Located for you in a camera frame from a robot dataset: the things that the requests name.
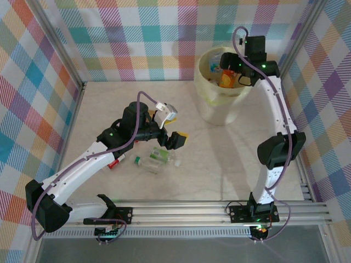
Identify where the clear bottle green neck ring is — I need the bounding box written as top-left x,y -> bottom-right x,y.
129,154 -> 163,175

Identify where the green label plastic bottle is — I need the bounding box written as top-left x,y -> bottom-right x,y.
149,146 -> 170,165

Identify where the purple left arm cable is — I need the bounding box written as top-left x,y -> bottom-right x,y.
30,91 -> 160,242

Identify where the aluminium frame post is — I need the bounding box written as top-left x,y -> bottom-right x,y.
29,0 -> 86,93
271,0 -> 331,88

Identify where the red white label bottle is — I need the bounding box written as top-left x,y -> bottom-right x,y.
107,153 -> 127,171

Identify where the white left camera bracket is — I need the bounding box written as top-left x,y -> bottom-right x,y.
155,101 -> 168,129

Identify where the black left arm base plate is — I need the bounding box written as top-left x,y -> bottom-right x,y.
111,207 -> 134,225

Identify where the translucent cream round bin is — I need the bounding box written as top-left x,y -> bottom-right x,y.
195,45 -> 255,127

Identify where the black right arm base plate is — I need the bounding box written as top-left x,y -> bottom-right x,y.
229,204 -> 280,223

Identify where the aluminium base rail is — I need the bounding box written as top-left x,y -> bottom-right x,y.
65,199 -> 334,230

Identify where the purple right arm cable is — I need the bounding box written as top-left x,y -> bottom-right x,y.
232,26 -> 292,243

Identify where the grey slotted cable duct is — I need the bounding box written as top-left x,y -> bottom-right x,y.
71,228 -> 252,238

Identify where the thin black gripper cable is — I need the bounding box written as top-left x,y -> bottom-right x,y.
237,73 -> 255,88

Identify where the colourful plaid cloth backdrop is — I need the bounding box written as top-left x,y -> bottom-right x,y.
0,0 -> 83,263
35,0 -> 324,83
276,0 -> 351,263

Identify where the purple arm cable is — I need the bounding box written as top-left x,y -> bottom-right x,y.
30,91 -> 160,242
232,26 -> 292,243

